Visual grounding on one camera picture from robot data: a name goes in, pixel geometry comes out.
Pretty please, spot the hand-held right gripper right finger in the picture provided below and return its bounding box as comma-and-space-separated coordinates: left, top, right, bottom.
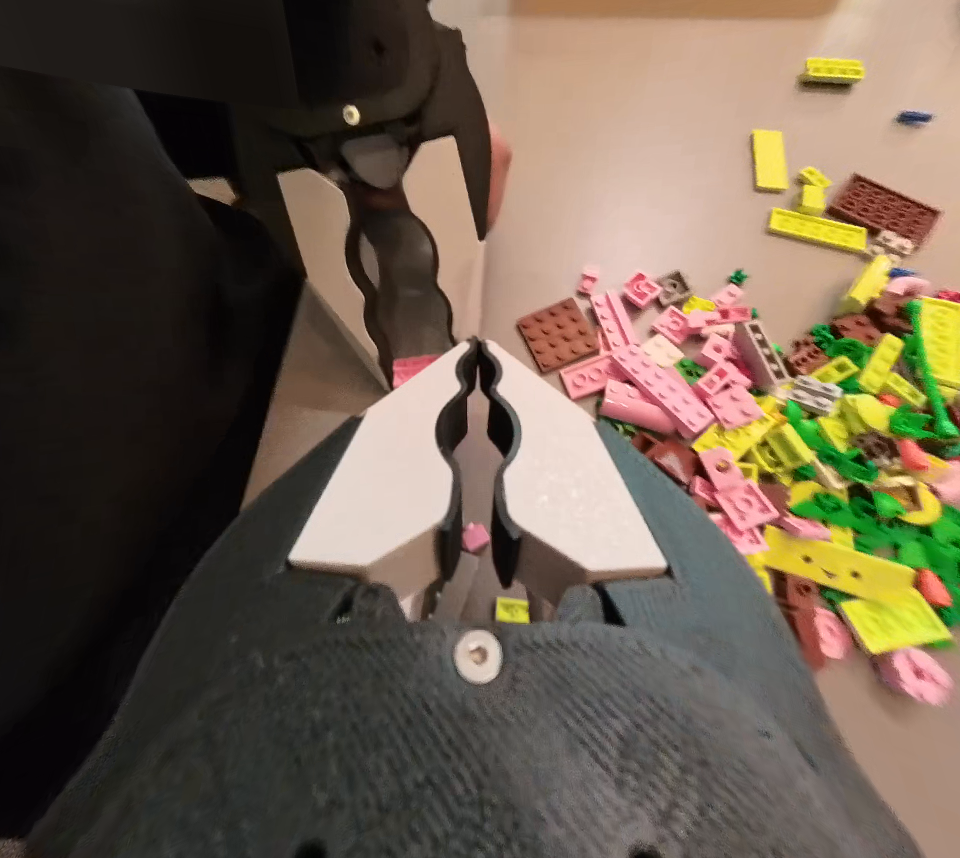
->
480, 339, 670, 615

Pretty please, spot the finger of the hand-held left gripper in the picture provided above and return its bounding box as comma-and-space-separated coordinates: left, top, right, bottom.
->
276, 168, 397, 390
403, 134, 487, 351

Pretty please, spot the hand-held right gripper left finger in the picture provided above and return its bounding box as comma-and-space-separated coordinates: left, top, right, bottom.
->
287, 339, 480, 615

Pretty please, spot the pink rounded tile block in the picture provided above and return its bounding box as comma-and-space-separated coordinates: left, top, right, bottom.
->
392, 354, 444, 388

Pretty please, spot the pile of mixed toy bricks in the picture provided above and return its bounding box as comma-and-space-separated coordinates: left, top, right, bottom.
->
577, 251, 960, 705

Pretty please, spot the person's left hand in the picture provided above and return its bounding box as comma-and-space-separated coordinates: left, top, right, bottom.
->
487, 122, 514, 231

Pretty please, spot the long pink curved brick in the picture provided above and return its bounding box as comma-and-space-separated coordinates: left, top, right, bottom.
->
600, 380, 676, 435

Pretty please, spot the wide pink plate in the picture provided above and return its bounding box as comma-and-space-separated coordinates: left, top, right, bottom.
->
558, 356, 624, 400

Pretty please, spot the brown square studded plate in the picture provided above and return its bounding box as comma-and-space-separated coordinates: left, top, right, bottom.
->
516, 298, 601, 373

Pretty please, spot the narrow pink plate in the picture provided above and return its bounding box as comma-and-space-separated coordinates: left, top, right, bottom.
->
590, 290, 639, 349

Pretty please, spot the person's black jacket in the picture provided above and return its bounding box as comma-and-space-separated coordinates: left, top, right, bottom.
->
0, 71, 301, 829

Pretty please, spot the lime smooth tile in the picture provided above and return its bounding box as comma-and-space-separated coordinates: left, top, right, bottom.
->
751, 129, 790, 192

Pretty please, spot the long lime plate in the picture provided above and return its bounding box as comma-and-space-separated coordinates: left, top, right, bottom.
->
768, 207, 869, 253

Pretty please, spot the lime studded plate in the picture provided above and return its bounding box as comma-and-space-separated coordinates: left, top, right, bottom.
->
799, 57, 865, 85

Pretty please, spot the brown rectangular plate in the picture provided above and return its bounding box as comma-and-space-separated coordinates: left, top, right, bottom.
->
825, 173, 942, 248

